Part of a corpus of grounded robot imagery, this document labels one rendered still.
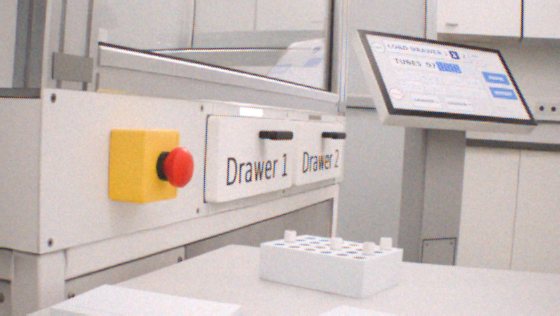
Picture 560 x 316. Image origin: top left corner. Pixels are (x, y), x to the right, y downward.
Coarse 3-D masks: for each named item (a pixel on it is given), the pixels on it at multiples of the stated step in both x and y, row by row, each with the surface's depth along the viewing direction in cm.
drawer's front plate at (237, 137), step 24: (216, 120) 84; (240, 120) 90; (264, 120) 98; (216, 144) 84; (240, 144) 90; (264, 144) 99; (288, 144) 108; (216, 168) 84; (264, 168) 99; (288, 168) 109; (216, 192) 84; (240, 192) 91; (264, 192) 100
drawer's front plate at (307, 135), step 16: (304, 128) 116; (320, 128) 125; (336, 128) 135; (304, 144) 116; (320, 144) 125; (336, 144) 136; (320, 160) 126; (304, 176) 117; (320, 176) 127; (336, 176) 138
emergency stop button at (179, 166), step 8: (176, 152) 63; (184, 152) 64; (168, 160) 63; (176, 160) 63; (184, 160) 64; (192, 160) 66; (168, 168) 63; (176, 168) 63; (184, 168) 64; (192, 168) 66; (168, 176) 63; (176, 176) 63; (184, 176) 64; (192, 176) 66; (176, 184) 64; (184, 184) 64
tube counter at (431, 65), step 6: (426, 60) 182; (432, 60) 183; (426, 66) 181; (432, 66) 182; (438, 66) 182; (444, 66) 183; (450, 66) 184; (456, 66) 185; (462, 66) 186; (468, 66) 188; (450, 72) 183; (456, 72) 184; (462, 72) 185; (468, 72) 186; (474, 72) 187
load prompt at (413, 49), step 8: (384, 40) 182; (392, 40) 183; (392, 48) 181; (400, 48) 182; (408, 48) 183; (416, 48) 184; (424, 48) 186; (432, 48) 187; (440, 48) 188; (448, 48) 190; (424, 56) 183; (432, 56) 184; (440, 56) 186; (448, 56) 187; (456, 56) 189; (464, 56) 190
